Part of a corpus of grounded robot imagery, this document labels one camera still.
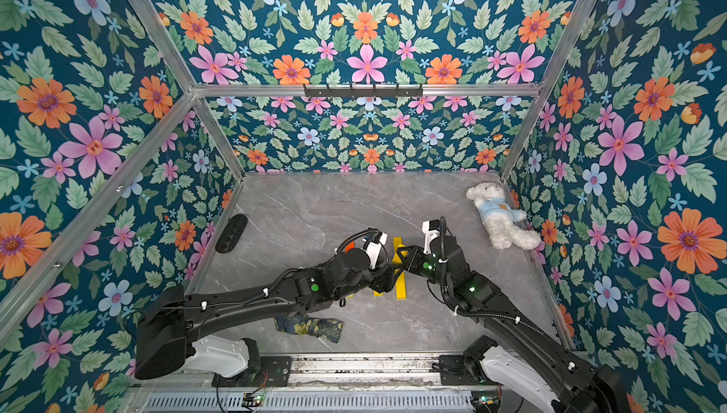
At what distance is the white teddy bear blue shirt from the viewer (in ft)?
3.00

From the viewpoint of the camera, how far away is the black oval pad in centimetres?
98

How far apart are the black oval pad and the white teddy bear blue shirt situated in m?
0.87
